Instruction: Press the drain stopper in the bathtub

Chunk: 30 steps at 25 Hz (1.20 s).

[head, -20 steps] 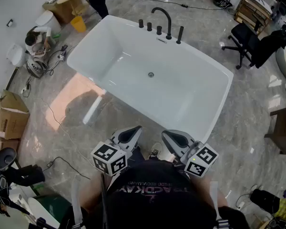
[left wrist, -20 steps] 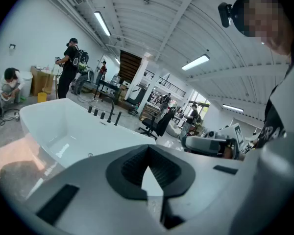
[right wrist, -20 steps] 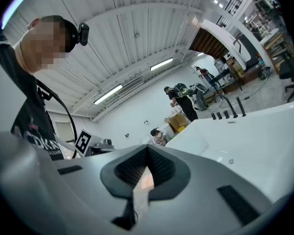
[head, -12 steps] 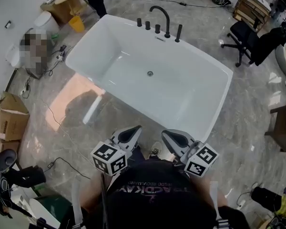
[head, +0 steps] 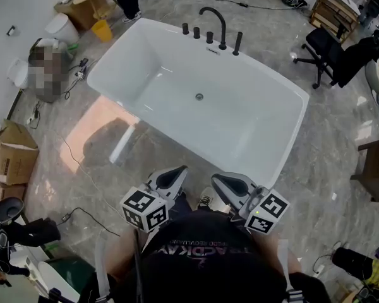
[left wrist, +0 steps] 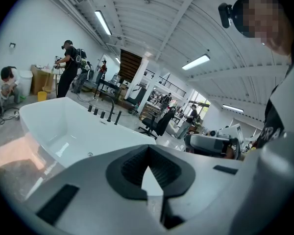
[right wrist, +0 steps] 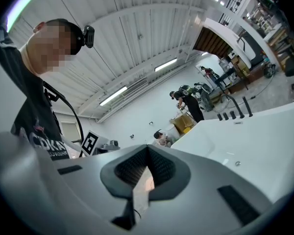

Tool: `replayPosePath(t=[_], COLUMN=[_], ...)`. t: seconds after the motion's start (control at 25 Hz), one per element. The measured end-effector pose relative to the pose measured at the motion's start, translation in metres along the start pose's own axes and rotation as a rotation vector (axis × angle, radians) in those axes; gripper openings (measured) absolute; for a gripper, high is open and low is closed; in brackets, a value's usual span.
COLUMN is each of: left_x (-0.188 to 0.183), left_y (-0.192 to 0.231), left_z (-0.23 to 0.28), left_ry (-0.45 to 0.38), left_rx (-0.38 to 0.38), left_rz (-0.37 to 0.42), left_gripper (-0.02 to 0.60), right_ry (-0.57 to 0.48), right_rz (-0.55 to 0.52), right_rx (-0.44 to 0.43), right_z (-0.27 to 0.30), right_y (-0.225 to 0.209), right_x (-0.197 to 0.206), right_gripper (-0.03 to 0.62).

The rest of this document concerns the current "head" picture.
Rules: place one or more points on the person's dark trouser leg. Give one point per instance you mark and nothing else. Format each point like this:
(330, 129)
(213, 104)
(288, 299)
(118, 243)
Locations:
(180, 205)

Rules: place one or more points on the flat cardboard box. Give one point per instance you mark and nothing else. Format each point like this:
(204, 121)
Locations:
(9, 191)

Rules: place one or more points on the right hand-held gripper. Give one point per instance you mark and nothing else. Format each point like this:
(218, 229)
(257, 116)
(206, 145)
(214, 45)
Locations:
(267, 211)

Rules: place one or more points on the black wall bracket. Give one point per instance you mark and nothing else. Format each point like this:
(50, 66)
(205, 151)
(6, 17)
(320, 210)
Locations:
(11, 30)

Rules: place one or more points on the black jacket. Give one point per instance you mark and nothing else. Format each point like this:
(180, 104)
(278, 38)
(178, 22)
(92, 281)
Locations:
(360, 58)

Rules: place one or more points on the person's black shirt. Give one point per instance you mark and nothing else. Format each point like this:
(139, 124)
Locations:
(208, 264)

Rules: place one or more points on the white bathtub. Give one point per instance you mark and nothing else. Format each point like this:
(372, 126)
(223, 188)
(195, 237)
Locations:
(227, 125)

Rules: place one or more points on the black equipment stand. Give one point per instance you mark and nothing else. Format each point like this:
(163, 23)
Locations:
(9, 208)

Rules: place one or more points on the person's white shoe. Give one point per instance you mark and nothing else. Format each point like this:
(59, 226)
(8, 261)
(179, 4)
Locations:
(206, 197)

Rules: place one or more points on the white lidded bin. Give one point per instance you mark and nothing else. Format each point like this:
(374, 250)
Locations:
(61, 28)

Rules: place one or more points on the chrome bathtub drain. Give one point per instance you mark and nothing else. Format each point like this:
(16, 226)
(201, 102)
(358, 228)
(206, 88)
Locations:
(199, 97)

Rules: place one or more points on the person's left forearm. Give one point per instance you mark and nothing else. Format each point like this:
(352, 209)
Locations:
(123, 254)

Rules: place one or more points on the black curved faucet spout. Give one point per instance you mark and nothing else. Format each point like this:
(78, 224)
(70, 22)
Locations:
(223, 27)

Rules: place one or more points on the yellow bin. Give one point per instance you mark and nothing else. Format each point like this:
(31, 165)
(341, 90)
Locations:
(102, 31)

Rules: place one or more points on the black office chair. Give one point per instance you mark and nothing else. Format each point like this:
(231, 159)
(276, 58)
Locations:
(322, 49)

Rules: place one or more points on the power strip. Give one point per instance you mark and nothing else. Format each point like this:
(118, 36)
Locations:
(81, 71)

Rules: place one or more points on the person's right forearm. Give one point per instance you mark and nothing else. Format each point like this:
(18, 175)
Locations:
(271, 251)

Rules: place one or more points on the white bucket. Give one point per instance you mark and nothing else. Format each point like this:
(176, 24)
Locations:
(18, 74)

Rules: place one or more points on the brown cardboard box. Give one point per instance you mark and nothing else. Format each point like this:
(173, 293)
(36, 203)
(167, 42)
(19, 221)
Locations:
(75, 14)
(14, 156)

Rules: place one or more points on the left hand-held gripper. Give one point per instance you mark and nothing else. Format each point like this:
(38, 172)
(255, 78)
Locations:
(143, 208)

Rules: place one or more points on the black faucet knob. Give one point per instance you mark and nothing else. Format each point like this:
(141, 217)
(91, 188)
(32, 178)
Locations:
(196, 33)
(185, 28)
(209, 37)

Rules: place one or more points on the dark wooden cabinet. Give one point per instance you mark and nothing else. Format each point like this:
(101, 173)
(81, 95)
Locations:
(376, 169)

